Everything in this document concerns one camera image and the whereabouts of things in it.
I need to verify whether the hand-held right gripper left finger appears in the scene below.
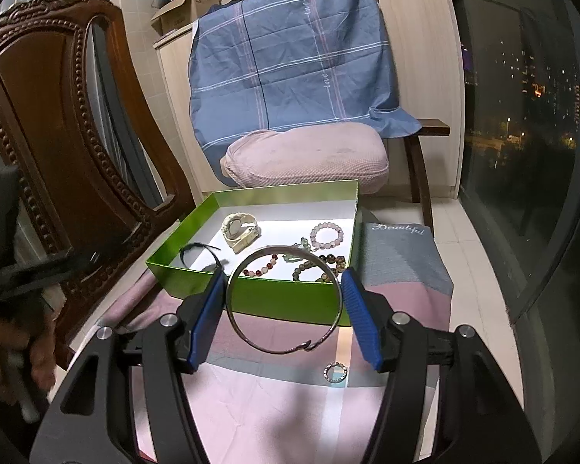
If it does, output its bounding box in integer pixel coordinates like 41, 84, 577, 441
29, 271, 229, 464

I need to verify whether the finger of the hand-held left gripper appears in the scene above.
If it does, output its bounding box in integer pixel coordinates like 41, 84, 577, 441
0, 246, 104, 303

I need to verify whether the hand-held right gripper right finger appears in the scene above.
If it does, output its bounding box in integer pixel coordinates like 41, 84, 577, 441
341, 268, 542, 464

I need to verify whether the silver bangle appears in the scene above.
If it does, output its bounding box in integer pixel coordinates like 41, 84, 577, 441
227, 246, 343, 355

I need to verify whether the brown bead bracelet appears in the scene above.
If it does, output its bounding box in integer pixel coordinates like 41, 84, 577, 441
319, 252, 350, 284

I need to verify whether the green cardboard box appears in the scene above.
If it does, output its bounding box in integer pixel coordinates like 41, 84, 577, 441
146, 180, 361, 327

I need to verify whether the red and pink bead bracelet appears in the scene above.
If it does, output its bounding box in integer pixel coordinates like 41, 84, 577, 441
244, 252, 282, 280

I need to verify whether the black hair band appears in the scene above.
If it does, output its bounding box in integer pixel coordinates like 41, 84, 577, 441
180, 243, 230, 272

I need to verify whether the white wristwatch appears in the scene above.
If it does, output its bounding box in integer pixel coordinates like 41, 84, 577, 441
221, 212, 263, 254

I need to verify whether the pale pink bead bracelet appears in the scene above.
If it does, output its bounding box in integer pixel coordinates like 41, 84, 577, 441
310, 222, 345, 252

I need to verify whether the person's left hand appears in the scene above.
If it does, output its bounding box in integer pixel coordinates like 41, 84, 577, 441
0, 318, 58, 406

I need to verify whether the carved wooden chair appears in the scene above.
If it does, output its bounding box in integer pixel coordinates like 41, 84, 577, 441
0, 0, 196, 368

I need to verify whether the pink and grey striped tablecloth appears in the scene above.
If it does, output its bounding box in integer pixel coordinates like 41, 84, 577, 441
68, 222, 454, 464

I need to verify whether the pink cushion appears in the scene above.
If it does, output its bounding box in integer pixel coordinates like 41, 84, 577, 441
220, 123, 390, 189

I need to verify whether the dark wooden armchair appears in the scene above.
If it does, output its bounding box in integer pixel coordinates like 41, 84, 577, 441
384, 118, 451, 239

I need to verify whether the brown cardboard box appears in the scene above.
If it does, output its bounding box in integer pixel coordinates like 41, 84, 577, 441
151, 0, 223, 37

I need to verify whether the blue plaid cloth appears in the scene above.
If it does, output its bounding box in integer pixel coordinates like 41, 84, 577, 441
188, 0, 423, 189

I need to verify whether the silver ring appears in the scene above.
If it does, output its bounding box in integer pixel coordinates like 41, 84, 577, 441
325, 362, 349, 385

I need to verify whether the green bead bracelet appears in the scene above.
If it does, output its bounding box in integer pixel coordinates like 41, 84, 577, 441
283, 238, 322, 282

